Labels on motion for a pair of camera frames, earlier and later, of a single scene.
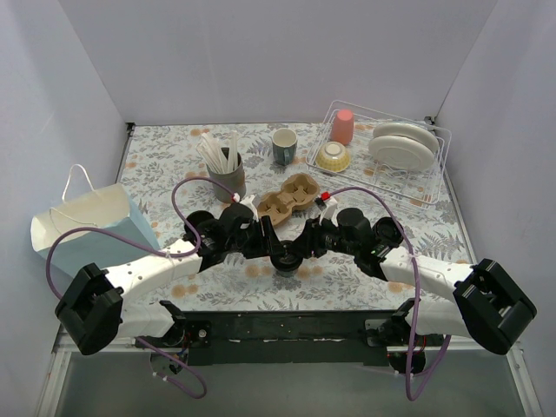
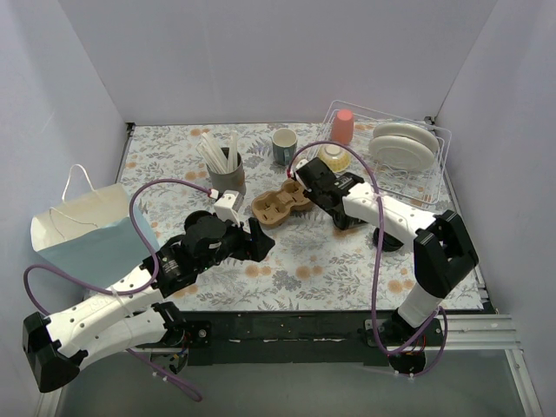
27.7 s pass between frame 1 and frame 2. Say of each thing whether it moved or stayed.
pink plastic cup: stayed
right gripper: moved
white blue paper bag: stayed
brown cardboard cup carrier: stayed
